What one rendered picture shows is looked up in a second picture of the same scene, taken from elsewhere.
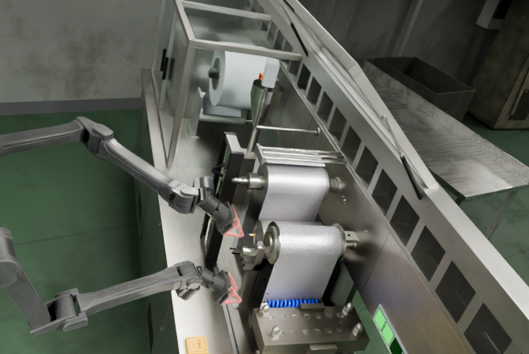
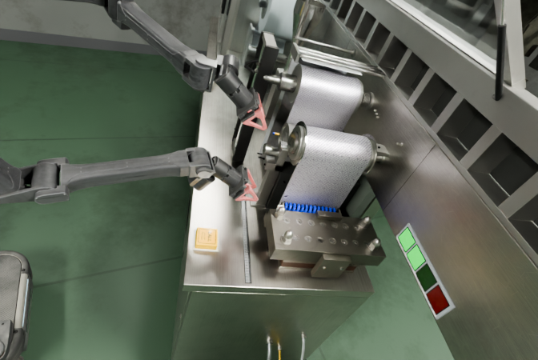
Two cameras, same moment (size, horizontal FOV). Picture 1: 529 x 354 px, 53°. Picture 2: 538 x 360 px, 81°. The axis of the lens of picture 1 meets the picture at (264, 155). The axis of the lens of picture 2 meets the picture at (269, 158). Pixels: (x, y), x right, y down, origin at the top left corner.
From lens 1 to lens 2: 0.87 m
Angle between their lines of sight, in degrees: 8
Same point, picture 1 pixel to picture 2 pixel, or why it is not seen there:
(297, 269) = (319, 174)
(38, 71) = not seen: hidden behind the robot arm
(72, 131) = not seen: outside the picture
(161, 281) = (166, 164)
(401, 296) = (443, 218)
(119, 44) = (201, 6)
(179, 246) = (211, 145)
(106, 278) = not seen: hidden behind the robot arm
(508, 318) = not seen: outside the picture
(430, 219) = (516, 124)
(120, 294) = (114, 171)
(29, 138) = not seen: outside the picture
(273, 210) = (302, 114)
